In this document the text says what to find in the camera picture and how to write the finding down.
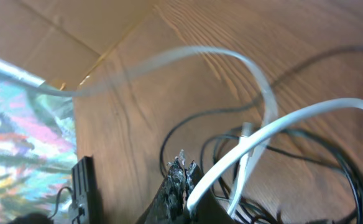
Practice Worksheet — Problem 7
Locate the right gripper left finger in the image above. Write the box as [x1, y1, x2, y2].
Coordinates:
[137, 149, 190, 224]

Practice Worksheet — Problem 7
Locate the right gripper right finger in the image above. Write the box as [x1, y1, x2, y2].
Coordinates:
[186, 162, 234, 224]

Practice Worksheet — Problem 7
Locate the black cable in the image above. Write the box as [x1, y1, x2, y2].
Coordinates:
[159, 45, 363, 224]

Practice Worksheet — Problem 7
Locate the white cable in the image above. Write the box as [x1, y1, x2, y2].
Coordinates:
[29, 45, 363, 217]

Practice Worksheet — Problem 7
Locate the cardboard box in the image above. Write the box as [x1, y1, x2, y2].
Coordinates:
[0, 0, 157, 91]

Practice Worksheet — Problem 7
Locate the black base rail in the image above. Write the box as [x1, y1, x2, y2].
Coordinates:
[68, 156, 100, 224]

